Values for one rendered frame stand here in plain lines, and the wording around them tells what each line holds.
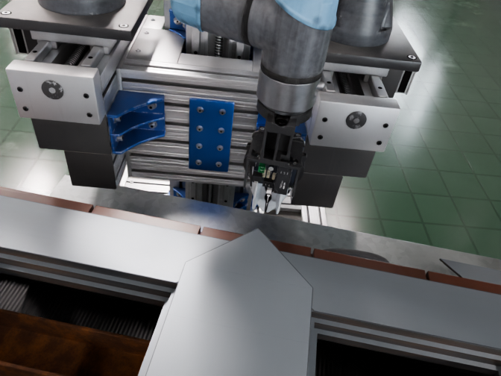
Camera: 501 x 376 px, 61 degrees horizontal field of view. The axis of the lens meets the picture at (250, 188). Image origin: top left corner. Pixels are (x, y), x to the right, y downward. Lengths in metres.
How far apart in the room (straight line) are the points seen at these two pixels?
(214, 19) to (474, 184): 2.10
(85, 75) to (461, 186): 2.02
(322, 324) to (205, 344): 0.16
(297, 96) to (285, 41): 0.07
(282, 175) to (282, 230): 0.35
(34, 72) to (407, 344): 0.67
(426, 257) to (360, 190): 1.21
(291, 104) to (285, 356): 0.30
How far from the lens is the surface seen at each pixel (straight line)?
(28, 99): 0.80
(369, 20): 0.81
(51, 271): 0.66
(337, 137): 0.76
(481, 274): 0.94
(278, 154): 0.56
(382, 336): 0.61
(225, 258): 0.61
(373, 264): 0.70
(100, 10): 0.83
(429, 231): 2.08
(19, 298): 1.00
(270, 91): 0.51
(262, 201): 0.68
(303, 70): 0.50
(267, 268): 0.61
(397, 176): 2.31
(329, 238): 0.91
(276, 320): 0.57
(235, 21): 0.50
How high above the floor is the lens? 1.34
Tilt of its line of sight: 42 degrees down
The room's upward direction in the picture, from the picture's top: 8 degrees clockwise
